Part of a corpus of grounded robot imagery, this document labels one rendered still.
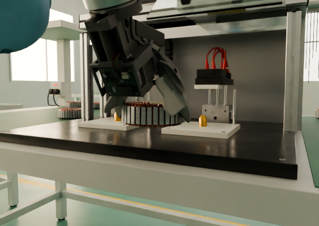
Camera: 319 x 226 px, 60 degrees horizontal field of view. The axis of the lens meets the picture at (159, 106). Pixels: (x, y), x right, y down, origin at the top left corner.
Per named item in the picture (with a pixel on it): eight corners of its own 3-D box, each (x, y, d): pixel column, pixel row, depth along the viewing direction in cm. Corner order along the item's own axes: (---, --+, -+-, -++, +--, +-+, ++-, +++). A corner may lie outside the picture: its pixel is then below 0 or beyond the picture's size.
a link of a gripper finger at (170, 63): (167, 103, 45) (130, 62, 43) (171, 97, 46) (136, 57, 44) (188, 89, 42) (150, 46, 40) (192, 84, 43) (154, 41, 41)
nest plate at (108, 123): (126, 130, 66) (126, 125, 66) (78, 127, 73) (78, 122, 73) (154, 123, 80) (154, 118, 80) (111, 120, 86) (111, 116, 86)
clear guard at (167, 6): (282, 3, 43) (283, -36, 43) (145, 19, 53) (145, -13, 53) (285, 37, 72) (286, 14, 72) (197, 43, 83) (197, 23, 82)
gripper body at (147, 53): (101, 100, 41) (70, 21, 35) (127, 73, 48) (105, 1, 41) (146, 101, 38) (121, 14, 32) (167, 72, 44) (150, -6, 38)
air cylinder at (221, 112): (228, 125, 75) (229, 105, 75) (201, 124, 78) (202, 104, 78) (232, 123, 80) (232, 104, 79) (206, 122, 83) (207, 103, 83)
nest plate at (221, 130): (228, 138, 56) (228, 133, 56) (161, 133, 63) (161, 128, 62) (239, 128, 70) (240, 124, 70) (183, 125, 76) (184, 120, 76)
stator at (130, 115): (170, 129, 41) (170, 105, 41) (108, 125, 46) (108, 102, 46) (193, 121, 52) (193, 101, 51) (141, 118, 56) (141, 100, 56)
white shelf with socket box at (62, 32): (63, 112, 139) (60, 19, 135) (13, 109, 155) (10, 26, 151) (105, 107, 170) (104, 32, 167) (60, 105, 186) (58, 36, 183)
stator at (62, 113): (52, 118, 107) (51, 109, 107) (65, 116, 118) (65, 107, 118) (79, 119, 106) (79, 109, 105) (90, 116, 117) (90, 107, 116)
